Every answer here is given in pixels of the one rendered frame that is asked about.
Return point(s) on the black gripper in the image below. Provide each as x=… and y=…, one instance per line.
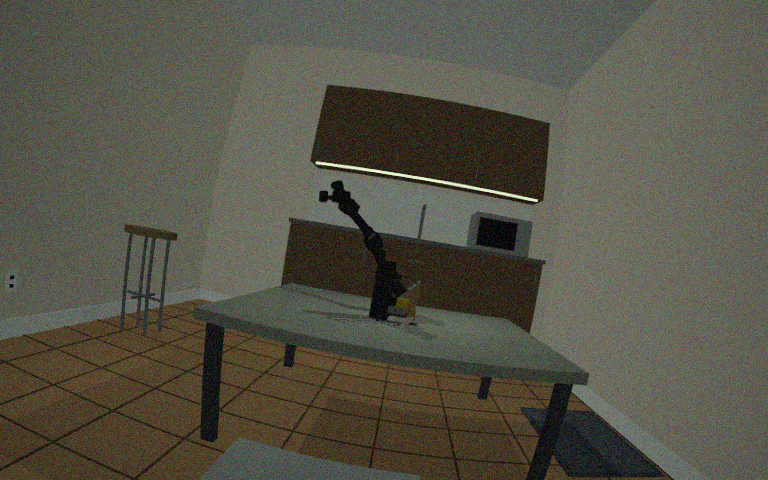
x=323, y=196

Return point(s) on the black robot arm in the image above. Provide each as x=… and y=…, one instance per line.
x=348, y=206

